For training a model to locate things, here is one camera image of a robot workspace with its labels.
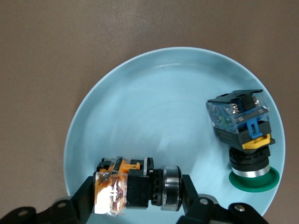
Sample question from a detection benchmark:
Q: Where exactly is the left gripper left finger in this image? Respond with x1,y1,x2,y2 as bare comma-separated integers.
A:
0,175,96,224

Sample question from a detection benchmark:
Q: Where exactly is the orange push button switch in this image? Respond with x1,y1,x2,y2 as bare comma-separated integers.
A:
93,156,182,218

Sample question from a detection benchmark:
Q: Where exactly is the light blue round plate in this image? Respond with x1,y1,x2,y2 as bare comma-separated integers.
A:
63,46,286,224

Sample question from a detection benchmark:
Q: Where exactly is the green push button switch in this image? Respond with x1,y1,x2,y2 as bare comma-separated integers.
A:
206,89,280,193

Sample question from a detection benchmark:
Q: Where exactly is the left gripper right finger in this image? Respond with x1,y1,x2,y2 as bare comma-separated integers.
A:
177,174,270,224

